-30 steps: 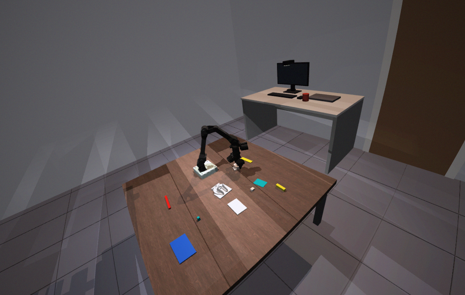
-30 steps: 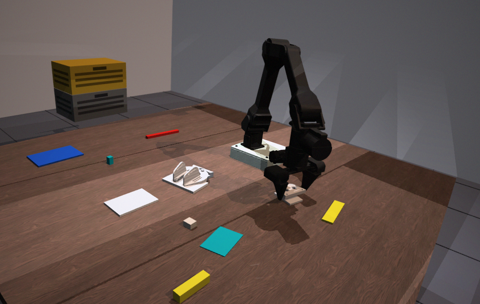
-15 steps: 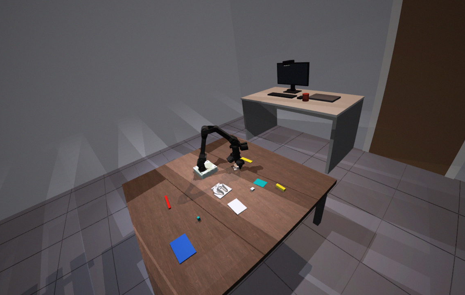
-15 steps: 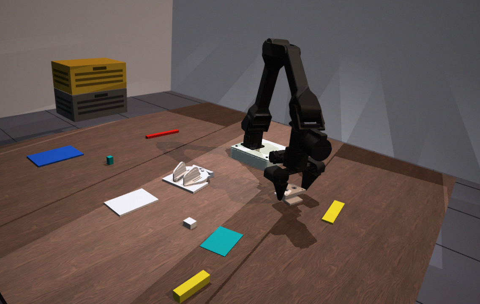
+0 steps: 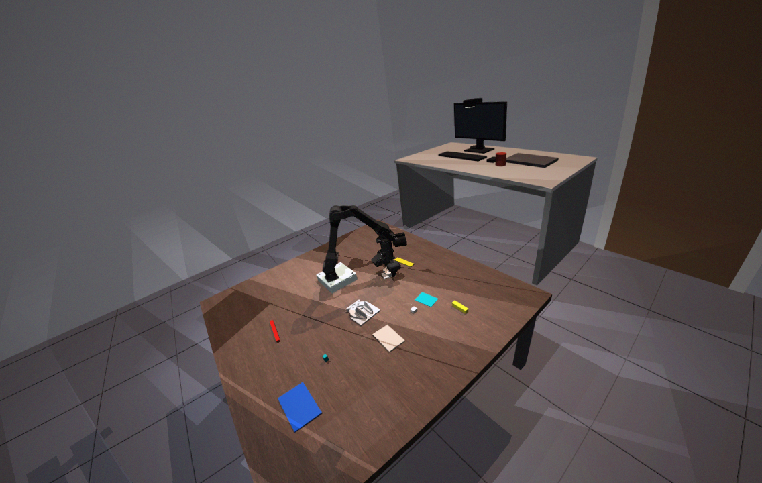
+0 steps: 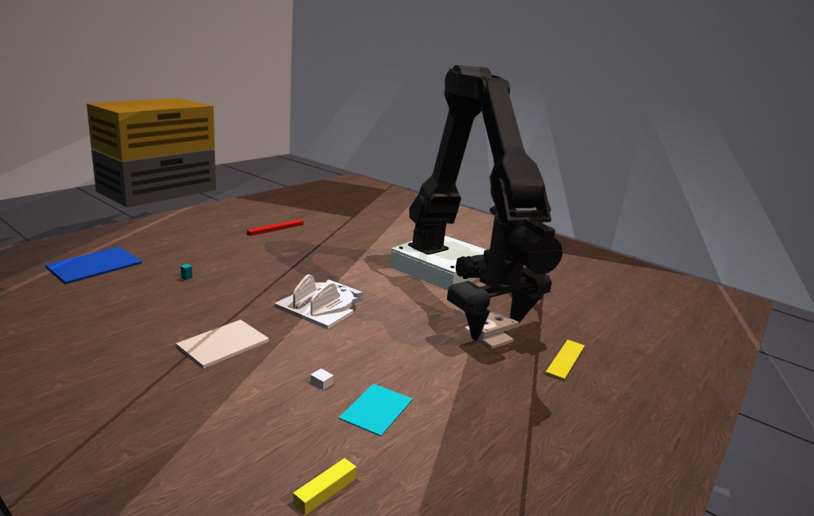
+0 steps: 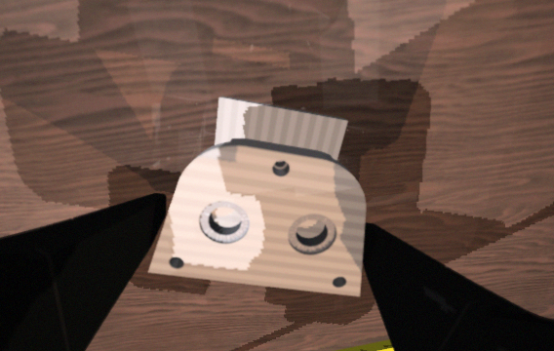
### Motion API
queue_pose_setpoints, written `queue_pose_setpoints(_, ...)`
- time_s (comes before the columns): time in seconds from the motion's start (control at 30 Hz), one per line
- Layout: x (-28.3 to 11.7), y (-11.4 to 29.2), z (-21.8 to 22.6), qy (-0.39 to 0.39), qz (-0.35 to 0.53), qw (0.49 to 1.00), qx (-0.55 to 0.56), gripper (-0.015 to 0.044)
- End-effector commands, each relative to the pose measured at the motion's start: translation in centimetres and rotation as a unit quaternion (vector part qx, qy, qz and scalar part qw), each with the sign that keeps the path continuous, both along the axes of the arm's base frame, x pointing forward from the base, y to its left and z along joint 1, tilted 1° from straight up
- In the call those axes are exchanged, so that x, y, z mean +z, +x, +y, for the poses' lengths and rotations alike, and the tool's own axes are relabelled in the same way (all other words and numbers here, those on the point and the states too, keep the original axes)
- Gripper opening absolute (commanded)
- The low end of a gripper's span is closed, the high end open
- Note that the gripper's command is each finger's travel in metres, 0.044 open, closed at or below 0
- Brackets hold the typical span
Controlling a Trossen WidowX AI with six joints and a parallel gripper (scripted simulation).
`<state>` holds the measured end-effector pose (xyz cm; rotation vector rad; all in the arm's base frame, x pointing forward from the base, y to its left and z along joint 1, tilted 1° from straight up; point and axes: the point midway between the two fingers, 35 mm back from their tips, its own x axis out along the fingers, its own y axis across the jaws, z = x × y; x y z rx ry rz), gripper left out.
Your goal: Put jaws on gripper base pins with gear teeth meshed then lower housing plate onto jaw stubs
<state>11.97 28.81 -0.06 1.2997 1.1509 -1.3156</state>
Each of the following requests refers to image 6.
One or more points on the red flat bar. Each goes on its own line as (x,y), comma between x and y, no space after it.
(275,227)

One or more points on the yellow flat bar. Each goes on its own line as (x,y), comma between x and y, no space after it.
(565,360)

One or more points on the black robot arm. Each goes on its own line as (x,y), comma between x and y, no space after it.
(515,179)

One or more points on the teal flat plate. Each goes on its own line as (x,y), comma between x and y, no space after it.
(376,409)

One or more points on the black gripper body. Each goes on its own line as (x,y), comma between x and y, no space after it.
(504,275)

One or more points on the blue flat rectangular plate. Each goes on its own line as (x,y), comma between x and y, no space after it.
(94,264)

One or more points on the yellow rectangular bar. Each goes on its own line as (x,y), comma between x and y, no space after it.
(323,487)

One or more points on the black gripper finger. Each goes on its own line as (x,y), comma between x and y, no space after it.
(522,303)
(477,322)

